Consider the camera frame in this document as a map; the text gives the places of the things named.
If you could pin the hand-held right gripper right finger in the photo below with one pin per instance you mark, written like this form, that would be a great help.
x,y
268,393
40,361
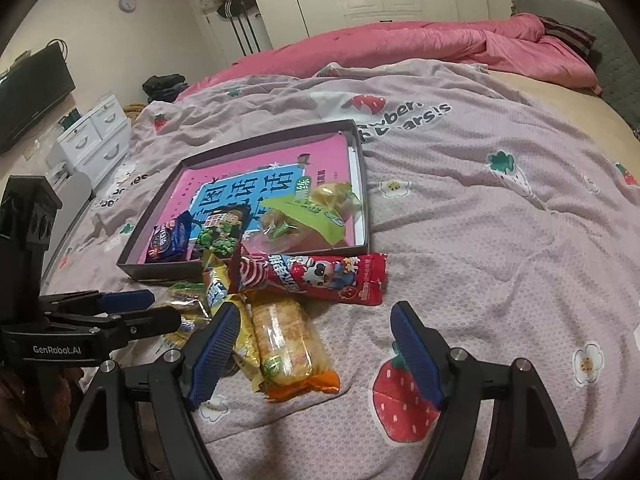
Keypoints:
x,y
417,360

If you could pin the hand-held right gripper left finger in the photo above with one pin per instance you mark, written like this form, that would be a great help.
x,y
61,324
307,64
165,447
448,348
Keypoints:
x,y
215,355

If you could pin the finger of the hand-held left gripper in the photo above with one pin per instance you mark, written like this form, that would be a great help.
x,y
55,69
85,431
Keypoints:
x,y
145,322
125,301

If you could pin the golden yellow snack packet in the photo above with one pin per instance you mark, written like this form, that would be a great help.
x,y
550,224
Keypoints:
x,y
248,340

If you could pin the dark shallow cardboard box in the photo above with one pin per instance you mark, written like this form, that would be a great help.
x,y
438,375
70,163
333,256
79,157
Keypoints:
x,y
160,272

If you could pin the green-brown small snack packet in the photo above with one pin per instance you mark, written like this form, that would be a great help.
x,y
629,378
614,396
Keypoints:
x,y
187,300

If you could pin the clear orange-ended cracker packet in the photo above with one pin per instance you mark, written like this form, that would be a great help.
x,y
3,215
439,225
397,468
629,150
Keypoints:
x,y
285,345

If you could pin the blue cookie packet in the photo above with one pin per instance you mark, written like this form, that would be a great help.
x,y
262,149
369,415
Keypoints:
x,y
170,240

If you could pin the green pea snack packet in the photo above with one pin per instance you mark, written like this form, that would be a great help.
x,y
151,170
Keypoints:
x,y
222,232

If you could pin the red long snack packet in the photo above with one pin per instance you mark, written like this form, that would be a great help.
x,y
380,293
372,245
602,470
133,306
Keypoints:
x,y
320,275

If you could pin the clear pastry packet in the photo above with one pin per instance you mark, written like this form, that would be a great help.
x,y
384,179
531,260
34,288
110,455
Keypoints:
x,y
280,239

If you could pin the lime green snack packet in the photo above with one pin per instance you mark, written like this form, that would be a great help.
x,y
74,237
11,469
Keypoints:
x,y
310,217

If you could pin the clear yellow bun packet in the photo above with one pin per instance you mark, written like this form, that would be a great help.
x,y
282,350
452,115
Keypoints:
x,y
330,192

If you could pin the person's left forearm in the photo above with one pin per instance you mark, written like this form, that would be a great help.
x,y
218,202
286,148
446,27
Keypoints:
x,y
30,410

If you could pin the white drawer chest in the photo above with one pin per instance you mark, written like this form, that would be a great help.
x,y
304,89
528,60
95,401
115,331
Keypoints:
x,y
95,135

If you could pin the pink book with blue label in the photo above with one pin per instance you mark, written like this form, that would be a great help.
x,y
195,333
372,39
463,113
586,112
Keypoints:
x,y
225,180

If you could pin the strawberry printed blanket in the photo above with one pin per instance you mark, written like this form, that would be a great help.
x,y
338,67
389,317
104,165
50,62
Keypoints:
x,y
475,210

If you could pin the black television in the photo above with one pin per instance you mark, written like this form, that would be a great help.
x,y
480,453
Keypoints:
x,y
30,100

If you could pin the brown plush cloth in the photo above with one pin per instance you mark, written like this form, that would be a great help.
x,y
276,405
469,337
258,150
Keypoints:
x,y
132,111

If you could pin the pile of dark clothes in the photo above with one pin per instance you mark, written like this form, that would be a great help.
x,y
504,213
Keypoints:
x,y
162,87

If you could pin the beige bed sheet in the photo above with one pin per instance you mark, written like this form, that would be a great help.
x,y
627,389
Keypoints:
x,y
575,105

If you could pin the coat rack with hanging items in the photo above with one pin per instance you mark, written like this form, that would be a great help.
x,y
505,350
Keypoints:
x,y
227,5

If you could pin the pink quilt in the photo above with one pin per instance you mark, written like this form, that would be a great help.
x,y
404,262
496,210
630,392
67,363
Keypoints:
x,y
425,45

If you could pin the striped pillow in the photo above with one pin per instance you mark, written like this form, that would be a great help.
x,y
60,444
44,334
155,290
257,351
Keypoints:
x,y
570,35

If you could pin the grey padded headboard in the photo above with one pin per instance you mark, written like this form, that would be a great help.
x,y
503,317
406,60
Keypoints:
x,y
600,25

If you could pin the round wall clock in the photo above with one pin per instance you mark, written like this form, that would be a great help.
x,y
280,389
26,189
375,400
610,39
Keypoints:
x,y
128,3

